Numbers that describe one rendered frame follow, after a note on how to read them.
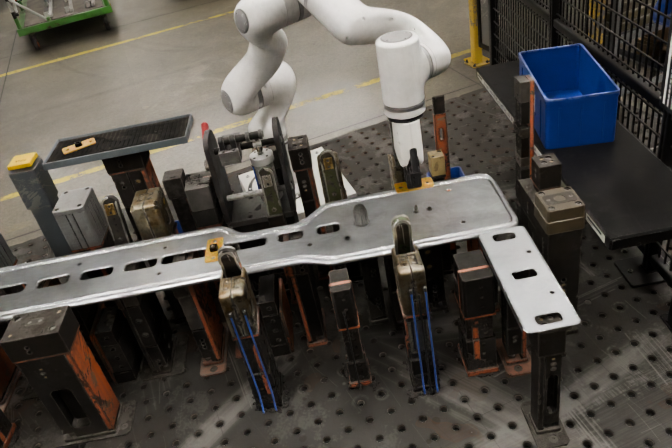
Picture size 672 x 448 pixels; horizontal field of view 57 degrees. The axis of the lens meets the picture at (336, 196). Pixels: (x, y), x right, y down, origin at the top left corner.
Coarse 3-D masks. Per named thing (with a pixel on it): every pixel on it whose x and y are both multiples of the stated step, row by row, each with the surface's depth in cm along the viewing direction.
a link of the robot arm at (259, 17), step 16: (256, 0) 144; (272, 0) 145; (288, 0) 146; (240, 16) 145; (256, 16) 143; (272, 16) 145; (288, 16) 148; (240, 32) 149; (256, 32) 146; (272, 32) 149; (256, 48) 160; (272, 48) 157; (240, 64) 173; (256, 64) 166; (272, 64) 165; (224, 80) 180; (240, 80) 174; (256, 80) 171; (224, 96) 180; (240, 96) 176; (256, 96) 179; (240, 112) 181
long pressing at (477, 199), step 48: (384, 192) 148; (432, 192) 145; (480, 192) 142; (144, 240) 148; (192, 240) 145; (240, 240) 142; (336, 240) 136; (384, 240) 133; (432, 240) 131; (0, 288) 142; (48, 288) 139; (96, 288) 136; (144, 288) 133
